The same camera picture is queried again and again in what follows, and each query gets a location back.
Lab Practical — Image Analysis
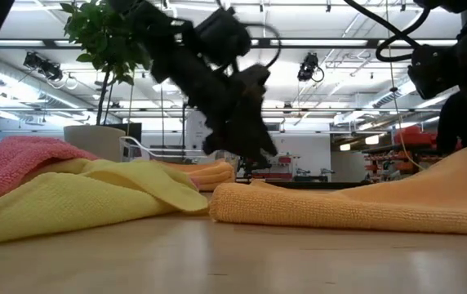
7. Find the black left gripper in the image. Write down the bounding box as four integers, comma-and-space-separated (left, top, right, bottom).
151, 40, 278, 163

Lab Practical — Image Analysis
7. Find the orange microfiber towel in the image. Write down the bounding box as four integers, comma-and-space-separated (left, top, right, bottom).
208, 140, 467, 237
155, 158, 237, 193

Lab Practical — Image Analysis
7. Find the yellow microfiber towel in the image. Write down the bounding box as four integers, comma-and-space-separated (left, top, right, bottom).
0, 158, 210, 248

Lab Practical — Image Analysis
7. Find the pink microfiber towel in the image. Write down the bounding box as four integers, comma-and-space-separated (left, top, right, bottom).
0, 136, 100, 205

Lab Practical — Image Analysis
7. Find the white cylindrical appliance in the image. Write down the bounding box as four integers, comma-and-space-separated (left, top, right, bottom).
185, 109, 214, 153

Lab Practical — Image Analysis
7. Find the shelf with red bins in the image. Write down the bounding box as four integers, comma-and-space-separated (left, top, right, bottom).
362, 125, 443, 184

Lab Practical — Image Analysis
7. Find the clear plastic bin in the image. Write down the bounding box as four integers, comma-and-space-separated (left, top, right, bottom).
118, 136, 234, 164

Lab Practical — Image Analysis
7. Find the long ceiling light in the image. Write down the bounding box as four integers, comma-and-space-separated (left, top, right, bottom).
280, 38, 369, 47

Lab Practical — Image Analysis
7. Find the white plant pot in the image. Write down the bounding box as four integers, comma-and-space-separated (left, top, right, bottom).
62, 124, 127, 163

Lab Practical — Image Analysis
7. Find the green leafy plant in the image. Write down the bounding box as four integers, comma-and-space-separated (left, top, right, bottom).
60, 0, 153, 126

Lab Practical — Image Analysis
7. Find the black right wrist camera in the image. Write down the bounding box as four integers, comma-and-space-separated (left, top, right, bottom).
407, 43, 462, 101

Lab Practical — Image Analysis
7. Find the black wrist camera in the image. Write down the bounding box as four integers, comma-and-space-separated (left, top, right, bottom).
407, 43, 462, 101
194, 7, 253, 69

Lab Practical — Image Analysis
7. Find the yellow hanging cable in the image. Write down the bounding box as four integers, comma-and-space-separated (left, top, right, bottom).
385, 0, 425, 172

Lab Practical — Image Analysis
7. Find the black ceiling camera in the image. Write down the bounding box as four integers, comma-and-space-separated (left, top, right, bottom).
297, 51, 325, 83
23, 51, 64, 82

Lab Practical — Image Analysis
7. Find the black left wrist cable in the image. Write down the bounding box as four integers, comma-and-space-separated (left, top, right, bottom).
216, 0, 282, 70

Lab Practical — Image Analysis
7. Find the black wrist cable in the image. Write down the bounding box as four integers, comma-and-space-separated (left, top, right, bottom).
343, 0, 430, 62
216, 0, 282, 70

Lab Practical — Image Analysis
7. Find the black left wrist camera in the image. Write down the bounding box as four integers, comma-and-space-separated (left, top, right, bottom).
194, 7, 253, 69

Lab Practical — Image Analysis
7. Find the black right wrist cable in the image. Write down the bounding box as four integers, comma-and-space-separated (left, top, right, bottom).
343, 0, 430, 62

